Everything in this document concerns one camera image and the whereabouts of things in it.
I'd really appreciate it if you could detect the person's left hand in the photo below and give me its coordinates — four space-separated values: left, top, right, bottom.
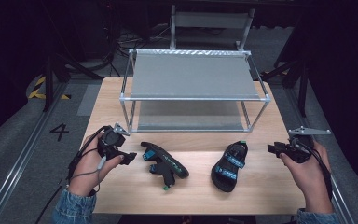
68 132 126 197

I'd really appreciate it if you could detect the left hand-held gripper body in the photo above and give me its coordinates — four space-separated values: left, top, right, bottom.
97 122 131 159

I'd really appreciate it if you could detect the person's right hand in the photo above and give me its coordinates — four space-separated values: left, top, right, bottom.
279 141 336 215

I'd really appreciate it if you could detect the black tripod stand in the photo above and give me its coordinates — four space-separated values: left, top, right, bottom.
260 46 312 119
41 51 104 113

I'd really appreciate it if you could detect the bundle of floor cables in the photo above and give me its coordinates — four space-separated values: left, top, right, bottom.
104 23 172 77

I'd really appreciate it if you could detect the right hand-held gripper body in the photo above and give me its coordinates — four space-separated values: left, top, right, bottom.
280 125 332 164

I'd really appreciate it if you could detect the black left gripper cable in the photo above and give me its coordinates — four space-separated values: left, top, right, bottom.
66 125 110 182

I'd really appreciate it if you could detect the metal floor rail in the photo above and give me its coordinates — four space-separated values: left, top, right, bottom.
283 86 356 224
0 81 70 224

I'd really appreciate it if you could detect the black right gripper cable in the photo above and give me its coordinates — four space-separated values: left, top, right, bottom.
291 137 334 201

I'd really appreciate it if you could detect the grey metal frame stand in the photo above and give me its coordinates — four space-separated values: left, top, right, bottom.
169 4 256 52

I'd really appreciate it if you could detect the grey left gripper cable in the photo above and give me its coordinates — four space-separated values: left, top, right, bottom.
69 155 108 194

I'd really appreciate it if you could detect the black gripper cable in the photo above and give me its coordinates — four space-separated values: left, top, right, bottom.
291 137 334 201
66 125 110 182

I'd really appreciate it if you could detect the grey metal shoe rack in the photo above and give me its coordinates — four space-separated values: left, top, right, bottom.
118 48 272 134

